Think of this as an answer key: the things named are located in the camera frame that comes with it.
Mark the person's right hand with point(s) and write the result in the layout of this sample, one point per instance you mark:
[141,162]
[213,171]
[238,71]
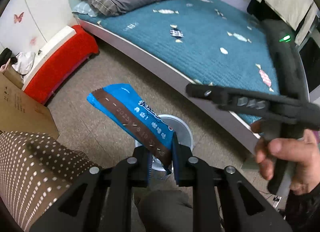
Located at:
[304,152]

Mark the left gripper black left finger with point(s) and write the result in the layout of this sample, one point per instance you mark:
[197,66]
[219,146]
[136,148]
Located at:
[99,198]

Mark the blue brown snack wrapper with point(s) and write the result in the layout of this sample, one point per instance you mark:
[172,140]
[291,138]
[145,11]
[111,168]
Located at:
[122,104]

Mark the red white low bench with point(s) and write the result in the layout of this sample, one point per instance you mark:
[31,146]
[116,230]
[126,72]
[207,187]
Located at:
[60,65]

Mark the teal bed mattress cover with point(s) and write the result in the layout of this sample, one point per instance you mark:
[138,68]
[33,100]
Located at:
[208,41]

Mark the brown polka dot tablecloth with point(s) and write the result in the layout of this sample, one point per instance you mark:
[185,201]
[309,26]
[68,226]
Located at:
[35,171]

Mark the large cardboard box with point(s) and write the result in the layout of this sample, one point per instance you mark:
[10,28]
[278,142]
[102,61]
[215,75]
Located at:
[19,112]

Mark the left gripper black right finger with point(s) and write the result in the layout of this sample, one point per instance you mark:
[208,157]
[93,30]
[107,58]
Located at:
[223,199]

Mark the white plastic bag on bench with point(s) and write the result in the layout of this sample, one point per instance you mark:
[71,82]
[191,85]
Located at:
[24,64]

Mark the grey trouser knee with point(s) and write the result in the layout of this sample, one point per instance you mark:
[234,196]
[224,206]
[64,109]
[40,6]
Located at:
[164,210]

